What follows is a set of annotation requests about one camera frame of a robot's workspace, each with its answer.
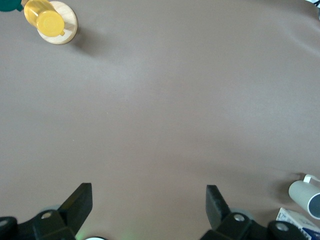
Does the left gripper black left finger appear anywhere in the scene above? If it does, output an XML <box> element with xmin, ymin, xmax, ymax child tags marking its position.
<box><xmin>0</xmin><ymin>182</ymin><xmax>94</xmax><ymax>240</ymax></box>

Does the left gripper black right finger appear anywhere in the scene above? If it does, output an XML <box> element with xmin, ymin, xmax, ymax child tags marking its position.
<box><xmin>199</xmin><ymin>184</ymin><xmax>302</xmax><ymax>240</ymax></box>

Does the blue white milk carton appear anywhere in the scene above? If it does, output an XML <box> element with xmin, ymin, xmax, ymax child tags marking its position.
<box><xmin>275</xmin><ymin>207</ymin><xmax>320</xmax><ymax>240</ymax></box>

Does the beige mug with grey inside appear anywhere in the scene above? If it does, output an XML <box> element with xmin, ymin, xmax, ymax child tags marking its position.
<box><xmin>287</xmin><ymin>173</ymin><xmax>320</xmax><ymax>221</ymax></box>

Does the round wooden cup stand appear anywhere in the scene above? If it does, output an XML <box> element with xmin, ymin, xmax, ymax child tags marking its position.
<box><xmin>36</xmin><ymin>0</ymin><xmax>79</xmax><ymax>46</ymax></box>

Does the yellow plastic cup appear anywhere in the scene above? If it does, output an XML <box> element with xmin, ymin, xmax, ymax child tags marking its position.
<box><xmin>23</xmin><ymin>0</ymin><xmax>67</xmax><ymax>37</ymax></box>

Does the dark green cup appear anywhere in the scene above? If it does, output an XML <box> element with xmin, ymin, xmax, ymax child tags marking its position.
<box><xmin>0</xmin><ymin>0</ymin><xmax>24</xmax><ymax>13</ymax></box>

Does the brown table mat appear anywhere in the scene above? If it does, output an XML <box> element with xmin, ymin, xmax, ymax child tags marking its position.
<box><xmin>0</xmin><ymin>0</ymin><xmax>320</xmax><ymax>240</ymax></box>

